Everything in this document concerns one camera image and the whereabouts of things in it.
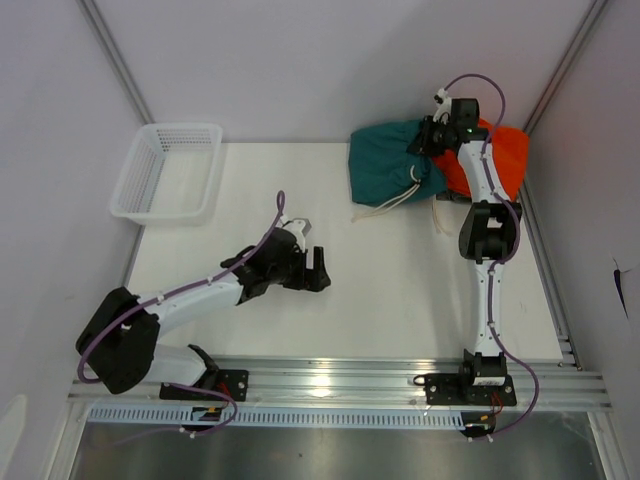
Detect teal green shorts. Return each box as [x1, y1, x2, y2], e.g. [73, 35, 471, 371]
[347, 120, 447, 221]

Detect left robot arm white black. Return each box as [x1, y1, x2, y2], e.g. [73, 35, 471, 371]
[75, 220, 331, 400]

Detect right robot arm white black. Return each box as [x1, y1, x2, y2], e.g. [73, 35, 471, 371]
[408, 90, 521, 404]

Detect orange folded shorts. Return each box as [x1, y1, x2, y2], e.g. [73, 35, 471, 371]
[420, 126, 529, 202]

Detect grey folded shorts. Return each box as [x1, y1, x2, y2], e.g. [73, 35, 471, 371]
[436, 190, 472, 204]

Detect white plastic basket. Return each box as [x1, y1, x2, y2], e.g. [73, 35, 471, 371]
[109, 122, 224, 227]

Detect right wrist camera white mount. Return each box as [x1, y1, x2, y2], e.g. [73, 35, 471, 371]
[433, 88, 452, 124]

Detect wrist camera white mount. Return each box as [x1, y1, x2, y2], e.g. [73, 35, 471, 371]
[278, 216, 312, 251]
[433, 88, 452, 124]

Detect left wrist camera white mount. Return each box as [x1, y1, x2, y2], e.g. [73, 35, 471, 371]
[278, 216, 312, 251]

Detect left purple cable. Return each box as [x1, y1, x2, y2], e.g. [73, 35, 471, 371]
[79, 189, 289, 444]

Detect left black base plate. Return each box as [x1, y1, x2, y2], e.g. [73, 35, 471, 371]
[159, 369, 250, 402]

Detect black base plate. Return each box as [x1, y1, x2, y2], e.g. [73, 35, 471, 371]
[412, 373, 517, 407]
[159, 369, 250, 402]

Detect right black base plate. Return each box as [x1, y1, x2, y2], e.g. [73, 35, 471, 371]
[412, 373, 517, 407]

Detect right aluminium frame post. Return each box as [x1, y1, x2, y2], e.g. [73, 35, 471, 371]
[523, 0, 613, 136]

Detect aluminium frame post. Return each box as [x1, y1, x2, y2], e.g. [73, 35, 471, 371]
[523, 0, 613, 136]
[76, 0, 155, 125]

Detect aluminium mounting rail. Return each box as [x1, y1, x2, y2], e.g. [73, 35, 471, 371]
[67, 355, 614, 411]

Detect white slotted cable duct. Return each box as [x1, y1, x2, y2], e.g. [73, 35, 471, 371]
[88, 404, 465, 431]

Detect left aluminium frame post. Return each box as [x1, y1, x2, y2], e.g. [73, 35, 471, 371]
[76, 0, 155, 125]

